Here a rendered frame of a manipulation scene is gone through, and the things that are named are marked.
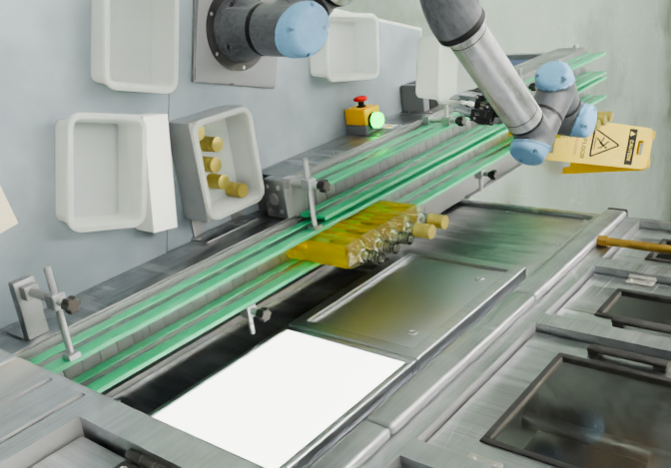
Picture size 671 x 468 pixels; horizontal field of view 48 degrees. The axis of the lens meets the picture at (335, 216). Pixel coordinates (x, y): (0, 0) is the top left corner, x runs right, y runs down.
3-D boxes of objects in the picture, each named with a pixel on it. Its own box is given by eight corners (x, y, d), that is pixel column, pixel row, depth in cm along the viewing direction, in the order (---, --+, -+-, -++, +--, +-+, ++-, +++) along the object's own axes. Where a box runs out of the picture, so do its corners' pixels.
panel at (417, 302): (129, 441, 136) (263, 507, 114) (126, 426, 135) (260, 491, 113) (407, 257, 199) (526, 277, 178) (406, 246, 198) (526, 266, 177)
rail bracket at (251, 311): (221, 329, 164) (264, 342, 156) (215, 301, 162) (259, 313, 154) (234, 321, 167) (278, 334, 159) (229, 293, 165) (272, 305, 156)
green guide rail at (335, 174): (296, 187, 177) (322, 190, 172) (295, 183, 176) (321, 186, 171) (586, 55, 300) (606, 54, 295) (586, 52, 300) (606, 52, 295)
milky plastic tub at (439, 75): (409, 29, 179) (440, 27, 174) (457, 40, 196) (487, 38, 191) (406, 103, 181) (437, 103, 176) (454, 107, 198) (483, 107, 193)
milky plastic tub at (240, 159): (185, 219, 169) (211, 224, 163) (165, 122, 162) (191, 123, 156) (241, 195, 181) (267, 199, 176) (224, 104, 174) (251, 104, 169)
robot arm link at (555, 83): (557, 100, 149) (568, 134, 158) (576, 58, 153) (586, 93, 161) (520, 96, 154) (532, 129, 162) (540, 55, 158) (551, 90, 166)
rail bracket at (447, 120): (420, 126, 216) (460, 127, 207) (417, 101, 213) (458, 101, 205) (427, 122, 219) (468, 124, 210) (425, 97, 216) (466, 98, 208)
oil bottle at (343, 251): (286, 257, 177) (357, 271, 164) (283, 235, 176) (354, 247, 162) (302, 249, 181) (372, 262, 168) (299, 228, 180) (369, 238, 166)
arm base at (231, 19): (216, -12, 166) (247, -13, 160) (264, 1, 178) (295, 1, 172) (210, 58, 168) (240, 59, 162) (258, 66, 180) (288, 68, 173)
